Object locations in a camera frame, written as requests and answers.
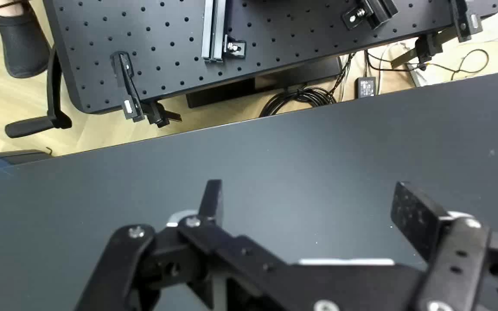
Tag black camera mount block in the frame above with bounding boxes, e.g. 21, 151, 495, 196
341, 0, 400, 31

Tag long black table clamp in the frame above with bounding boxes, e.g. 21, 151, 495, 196
109, 50, 184, 129

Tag black perforated breadboard table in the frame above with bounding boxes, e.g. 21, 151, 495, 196
42, 0, 498, 115

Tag small black power adapter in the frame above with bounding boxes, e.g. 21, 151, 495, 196
355, 75, 381, 100

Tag black clamp under table edge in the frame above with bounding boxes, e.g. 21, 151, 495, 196
391, 31, 445, 70

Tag small black corner bracket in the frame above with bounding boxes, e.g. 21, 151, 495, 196
222, 34, 248, 58

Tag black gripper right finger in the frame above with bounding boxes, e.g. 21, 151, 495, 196
391, 181, 498, 311

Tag thin loose cable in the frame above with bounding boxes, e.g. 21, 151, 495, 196
367, 44, 493, 82

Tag black shoe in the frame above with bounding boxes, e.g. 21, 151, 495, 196
0, 0, 52, 79

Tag coiled black cable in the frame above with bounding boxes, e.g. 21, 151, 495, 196
258, 50, 355, 119

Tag black clamp with label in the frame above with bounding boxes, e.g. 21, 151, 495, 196
448, 0, 485, 43

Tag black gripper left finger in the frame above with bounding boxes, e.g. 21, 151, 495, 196
75, 177, 320, 311

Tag aluminium extrusion rail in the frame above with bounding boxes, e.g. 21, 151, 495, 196
201, 0, 229, 63

